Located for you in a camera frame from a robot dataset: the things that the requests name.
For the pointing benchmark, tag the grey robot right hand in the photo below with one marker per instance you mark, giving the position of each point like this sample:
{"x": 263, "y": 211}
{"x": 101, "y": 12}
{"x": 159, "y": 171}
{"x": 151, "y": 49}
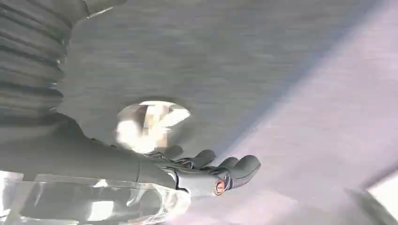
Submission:
{"x": 93, "y": 161}

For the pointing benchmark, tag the clear plastic holder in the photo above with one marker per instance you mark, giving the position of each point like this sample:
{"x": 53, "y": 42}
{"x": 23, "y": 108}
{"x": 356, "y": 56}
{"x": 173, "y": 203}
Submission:
{"x": 93, "y": 205}

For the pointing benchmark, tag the ribbed grey right arm sleeve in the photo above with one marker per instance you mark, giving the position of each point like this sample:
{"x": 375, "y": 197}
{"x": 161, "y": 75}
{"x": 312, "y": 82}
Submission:
{"x": 29, "y": 59}

